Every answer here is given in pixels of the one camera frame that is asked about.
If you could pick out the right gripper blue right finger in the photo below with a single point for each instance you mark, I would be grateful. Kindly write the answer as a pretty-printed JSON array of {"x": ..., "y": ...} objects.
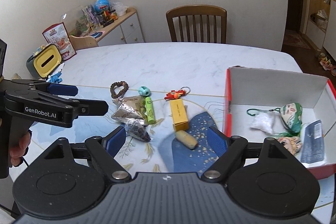
[{"x": 217, "y": 141}]

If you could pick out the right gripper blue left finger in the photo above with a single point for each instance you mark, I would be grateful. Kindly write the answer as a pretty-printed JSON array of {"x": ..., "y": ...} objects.
[{"x": 114, "y": 141}]

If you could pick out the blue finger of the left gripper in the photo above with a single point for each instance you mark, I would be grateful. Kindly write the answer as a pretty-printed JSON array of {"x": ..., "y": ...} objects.
[{"x": 63, "y": 90}]

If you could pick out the dark clear plastic bag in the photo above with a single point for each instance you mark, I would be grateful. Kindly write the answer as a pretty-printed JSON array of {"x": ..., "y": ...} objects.
[{"x": 136, "y": 130}]

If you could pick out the yellow-green oval soap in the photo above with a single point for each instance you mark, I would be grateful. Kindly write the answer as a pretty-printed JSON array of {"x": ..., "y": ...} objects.
[{"x": 186, "y": 139}]

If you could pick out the silver foil packet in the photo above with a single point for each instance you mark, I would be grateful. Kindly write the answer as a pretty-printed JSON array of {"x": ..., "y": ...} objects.
[{"x": 130, "y": 108}]

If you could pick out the yellow small box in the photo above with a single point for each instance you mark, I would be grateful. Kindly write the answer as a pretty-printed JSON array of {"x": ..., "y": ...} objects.
[{"x": 179, "y": 115}]

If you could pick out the green tube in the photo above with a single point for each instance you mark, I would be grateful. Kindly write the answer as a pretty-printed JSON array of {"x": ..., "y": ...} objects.
[{"x": 150, "y": 111}]

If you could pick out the person left hand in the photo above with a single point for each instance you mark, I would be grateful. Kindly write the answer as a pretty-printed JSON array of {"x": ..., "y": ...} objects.
[{"x": 18, "y": 151}]

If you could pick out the blue glove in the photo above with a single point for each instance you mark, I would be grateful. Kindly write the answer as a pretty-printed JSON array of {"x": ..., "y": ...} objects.
[{"x": 55, "y": 76}]

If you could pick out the yellow green tissue box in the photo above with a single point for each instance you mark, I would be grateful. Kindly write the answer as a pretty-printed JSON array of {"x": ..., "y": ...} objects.
[{"x": 43, "y": 64}]

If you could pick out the light wooden child chair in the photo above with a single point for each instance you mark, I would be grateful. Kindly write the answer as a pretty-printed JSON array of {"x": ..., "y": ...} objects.
[{"x": 84, "y": 42}]

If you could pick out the white cloth pouch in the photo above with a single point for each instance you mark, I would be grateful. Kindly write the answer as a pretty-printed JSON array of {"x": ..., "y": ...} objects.
[{"x": 264, "y": 121}]

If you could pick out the blue patterned table mat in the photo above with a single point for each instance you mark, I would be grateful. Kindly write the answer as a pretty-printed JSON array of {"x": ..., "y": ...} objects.
[{"x": 155, "y": 149}]

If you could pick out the red snack bag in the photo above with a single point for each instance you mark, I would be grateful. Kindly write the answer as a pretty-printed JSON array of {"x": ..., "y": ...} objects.
[{"x": 58, "y": 36}]

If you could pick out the teal round toy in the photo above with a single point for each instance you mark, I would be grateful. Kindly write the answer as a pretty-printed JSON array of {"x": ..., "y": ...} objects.
[{"x": 144, "y": 91}]

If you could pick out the red white cardboard box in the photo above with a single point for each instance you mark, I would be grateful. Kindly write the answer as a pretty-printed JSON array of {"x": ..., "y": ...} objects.
[{"x": 265, "y": 89}]

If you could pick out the green patterned pouch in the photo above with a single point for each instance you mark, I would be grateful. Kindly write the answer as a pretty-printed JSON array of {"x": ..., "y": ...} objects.
[{"x": 290, "y": 116}]

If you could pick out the white wooden sideboard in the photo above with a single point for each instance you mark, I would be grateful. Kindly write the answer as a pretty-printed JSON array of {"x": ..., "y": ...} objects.
[{"x": 125, "y": 30}]

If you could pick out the blue globe toy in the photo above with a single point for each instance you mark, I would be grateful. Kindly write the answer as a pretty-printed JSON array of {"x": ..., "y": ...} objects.
[{"x": 100, "y": 4}]

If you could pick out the grey blue sachet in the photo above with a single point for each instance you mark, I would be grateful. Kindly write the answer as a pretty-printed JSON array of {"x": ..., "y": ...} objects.
[{"x": 313, "y": 146}]

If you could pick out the brown wooden chair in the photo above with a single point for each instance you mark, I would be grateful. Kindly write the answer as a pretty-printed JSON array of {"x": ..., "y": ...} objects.
[{"x": 197, "y": 23}]

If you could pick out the orange red keychain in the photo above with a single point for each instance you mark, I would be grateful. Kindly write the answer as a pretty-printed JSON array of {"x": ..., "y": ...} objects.
[{"x": 177, "y": 94}]

